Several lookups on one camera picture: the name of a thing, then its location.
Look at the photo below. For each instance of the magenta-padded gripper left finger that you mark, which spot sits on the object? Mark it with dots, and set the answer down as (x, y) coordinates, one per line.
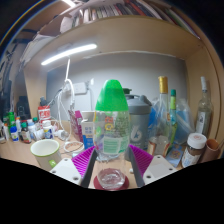
(68, 170)

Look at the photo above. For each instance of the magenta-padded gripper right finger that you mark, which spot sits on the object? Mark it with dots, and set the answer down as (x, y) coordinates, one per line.
(156, 168)

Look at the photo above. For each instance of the clear green-capped drink bottle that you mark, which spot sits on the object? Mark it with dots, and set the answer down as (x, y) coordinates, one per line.
(111, 126)

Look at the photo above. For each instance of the brown jar with white lid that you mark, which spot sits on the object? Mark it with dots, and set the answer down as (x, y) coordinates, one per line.
(193, 150)

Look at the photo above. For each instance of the gold-capped glass bottle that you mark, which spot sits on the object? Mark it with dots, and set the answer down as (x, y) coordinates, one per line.
(160, 126)

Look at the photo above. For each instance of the blue and white carton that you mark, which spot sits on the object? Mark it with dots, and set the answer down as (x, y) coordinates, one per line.
(87, 131)

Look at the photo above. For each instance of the pink carton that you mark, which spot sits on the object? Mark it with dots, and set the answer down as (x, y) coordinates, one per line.
(75, 125)

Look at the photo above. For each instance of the grey shaker bottle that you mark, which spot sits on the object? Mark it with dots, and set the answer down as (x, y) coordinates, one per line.
(140, 123)

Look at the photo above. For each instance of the blue plastic bag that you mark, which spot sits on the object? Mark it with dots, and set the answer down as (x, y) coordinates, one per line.
(185, 123)

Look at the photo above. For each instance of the dark bottle with green cap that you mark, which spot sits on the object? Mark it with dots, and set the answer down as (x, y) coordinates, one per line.
(25, 135)

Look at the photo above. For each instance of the green-capped glass bottle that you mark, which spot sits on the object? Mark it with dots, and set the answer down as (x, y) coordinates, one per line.
(173, 113)

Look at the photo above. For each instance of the brown mug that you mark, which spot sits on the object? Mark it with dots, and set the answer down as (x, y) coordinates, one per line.
(211, 150)

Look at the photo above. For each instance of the red and white canister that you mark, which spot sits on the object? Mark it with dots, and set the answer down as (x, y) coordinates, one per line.
(44, 115)

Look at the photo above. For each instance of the white bottle with blue label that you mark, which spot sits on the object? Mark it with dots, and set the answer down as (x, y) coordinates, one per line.
(14, 133)

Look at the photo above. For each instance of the clear glass bottle white cap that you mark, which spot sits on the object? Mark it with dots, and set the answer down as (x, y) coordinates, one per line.
(204, 113)

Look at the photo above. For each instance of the green canister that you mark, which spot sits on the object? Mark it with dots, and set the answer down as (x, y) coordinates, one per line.
(11, 120)

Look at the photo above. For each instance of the white power strip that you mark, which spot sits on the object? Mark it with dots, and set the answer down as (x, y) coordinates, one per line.
(79, 87)

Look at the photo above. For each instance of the hanging clothes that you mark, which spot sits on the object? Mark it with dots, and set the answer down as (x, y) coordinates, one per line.
(6, 90)

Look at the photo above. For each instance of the under-shelf light tube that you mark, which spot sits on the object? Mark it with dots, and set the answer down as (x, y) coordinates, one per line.
(68, 54)

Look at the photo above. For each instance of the wooden shelf unit with books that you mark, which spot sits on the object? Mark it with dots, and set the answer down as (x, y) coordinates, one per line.
(126, 33)

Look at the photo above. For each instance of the ceiling light tube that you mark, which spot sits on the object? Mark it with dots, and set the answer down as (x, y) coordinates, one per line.
(68, 2)

